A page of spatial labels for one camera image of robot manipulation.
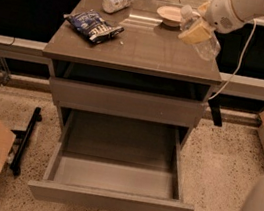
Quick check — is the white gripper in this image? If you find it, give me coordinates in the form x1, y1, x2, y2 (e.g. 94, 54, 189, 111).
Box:
178, 0, 245, 45

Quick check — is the clear plastic water bottle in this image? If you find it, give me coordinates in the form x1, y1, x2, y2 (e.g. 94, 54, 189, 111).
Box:
180, 5, 221, 61

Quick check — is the white lying bottle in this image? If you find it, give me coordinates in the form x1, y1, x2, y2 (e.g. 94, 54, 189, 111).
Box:
102, 0, 133, 14

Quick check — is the grey drawer cabinet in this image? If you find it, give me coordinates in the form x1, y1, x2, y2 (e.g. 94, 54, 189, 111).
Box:
43, 0, 222, 143

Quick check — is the closed grey top drawer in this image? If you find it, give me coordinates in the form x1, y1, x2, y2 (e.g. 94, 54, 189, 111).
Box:
49, 77, 206, 128

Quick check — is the open grey middle drawer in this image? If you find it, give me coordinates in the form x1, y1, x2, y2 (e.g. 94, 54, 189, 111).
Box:
29, 111, 194, 211

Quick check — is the white round bowl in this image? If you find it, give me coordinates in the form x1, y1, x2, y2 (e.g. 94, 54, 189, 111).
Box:
157, 6, 184, 27

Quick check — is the blue chip bag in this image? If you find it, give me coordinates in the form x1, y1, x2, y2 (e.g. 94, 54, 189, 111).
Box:
63, 9, 124, 44

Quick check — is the black metal bar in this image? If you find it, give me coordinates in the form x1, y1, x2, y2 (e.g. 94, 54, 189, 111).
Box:
9, 107, 42, 177

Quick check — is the white power cable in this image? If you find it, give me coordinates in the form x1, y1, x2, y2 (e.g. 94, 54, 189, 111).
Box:
207, 12, 258, 107

